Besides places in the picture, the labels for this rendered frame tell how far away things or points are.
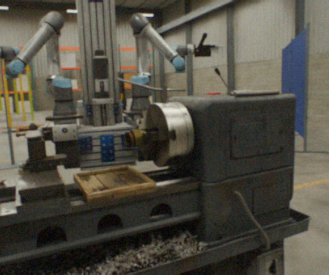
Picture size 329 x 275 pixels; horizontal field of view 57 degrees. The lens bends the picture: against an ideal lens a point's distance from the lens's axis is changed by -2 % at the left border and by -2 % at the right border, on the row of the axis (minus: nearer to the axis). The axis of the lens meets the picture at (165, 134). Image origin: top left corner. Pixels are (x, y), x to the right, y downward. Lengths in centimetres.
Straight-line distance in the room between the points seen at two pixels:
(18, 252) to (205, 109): 96
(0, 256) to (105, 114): 116
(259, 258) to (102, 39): 165
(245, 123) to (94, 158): 99
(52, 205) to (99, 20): 139
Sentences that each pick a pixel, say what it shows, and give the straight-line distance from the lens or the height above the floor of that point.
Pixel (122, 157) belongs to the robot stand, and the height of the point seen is 87.
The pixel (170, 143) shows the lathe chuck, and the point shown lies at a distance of 137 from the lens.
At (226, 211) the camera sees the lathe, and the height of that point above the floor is 70.
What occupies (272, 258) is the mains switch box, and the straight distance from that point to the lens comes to 181.
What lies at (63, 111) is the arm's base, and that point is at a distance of 199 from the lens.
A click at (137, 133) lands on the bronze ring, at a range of 144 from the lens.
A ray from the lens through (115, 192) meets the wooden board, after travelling 130.
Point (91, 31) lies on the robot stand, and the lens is 223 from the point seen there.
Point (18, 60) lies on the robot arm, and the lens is 196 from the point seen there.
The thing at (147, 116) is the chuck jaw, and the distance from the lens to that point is 153.
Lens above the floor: 131
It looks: 9 degrees down
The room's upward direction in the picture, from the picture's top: 2 degrees counter-clockwise
